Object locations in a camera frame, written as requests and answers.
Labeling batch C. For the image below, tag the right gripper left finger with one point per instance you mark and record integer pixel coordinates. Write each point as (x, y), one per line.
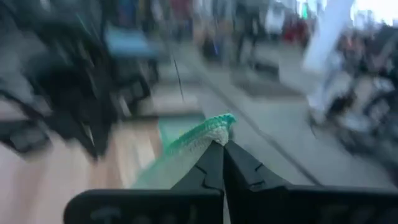
(149, 208)

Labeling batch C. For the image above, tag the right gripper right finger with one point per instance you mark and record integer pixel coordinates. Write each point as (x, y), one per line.
(295, 205)

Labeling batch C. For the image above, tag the pale green microfiber towel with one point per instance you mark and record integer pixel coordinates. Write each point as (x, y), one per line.
(192, 143)

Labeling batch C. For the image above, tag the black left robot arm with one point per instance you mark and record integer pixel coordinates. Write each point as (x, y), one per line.
(71, 87)

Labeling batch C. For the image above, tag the white structural pillar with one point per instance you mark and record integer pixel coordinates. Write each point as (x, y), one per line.
(326, 46)

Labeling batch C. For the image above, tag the grey framed operator screen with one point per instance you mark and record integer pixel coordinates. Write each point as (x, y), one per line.
(130, 42)

